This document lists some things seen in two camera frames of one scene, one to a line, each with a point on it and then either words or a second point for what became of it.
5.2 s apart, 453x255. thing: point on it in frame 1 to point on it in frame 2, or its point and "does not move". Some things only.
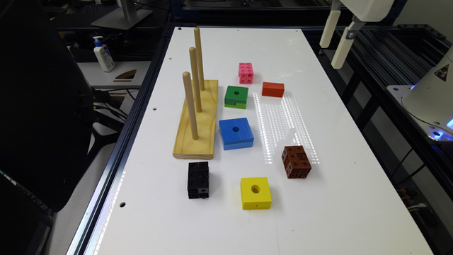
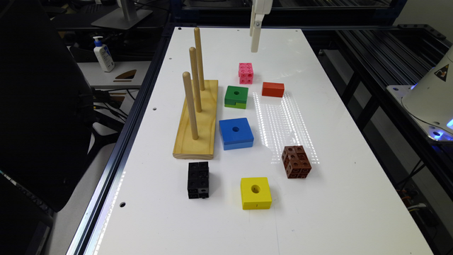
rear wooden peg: (198, 49) does not move
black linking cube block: (198, 180) does not move
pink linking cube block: (245, 73) does not move
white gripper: (371, 10) to (262, 8)
